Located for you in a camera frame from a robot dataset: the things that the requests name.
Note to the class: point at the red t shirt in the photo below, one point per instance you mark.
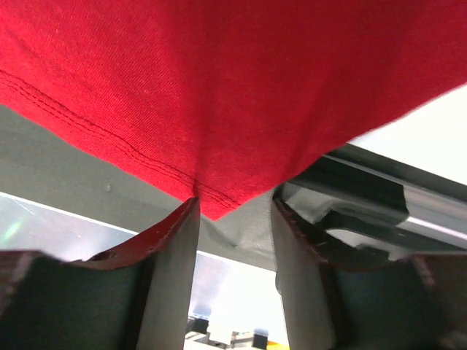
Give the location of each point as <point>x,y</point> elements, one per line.
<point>224,100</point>

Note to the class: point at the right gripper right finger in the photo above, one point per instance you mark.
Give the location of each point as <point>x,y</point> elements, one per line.
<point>335,296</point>

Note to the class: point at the aluminium front frame rail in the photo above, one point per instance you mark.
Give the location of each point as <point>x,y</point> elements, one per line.
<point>372,202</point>

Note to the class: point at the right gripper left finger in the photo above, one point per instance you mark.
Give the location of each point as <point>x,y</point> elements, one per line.
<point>135,295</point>

